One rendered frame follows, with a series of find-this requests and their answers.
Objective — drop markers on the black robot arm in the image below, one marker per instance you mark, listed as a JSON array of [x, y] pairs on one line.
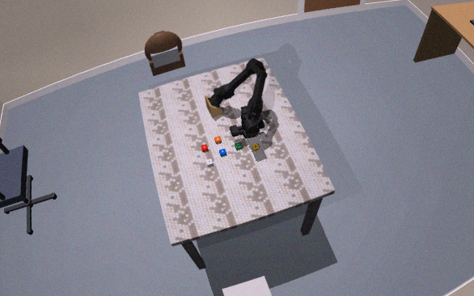
[[255, 104]]

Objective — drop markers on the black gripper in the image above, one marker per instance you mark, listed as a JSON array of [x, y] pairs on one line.
[[236, 131]]

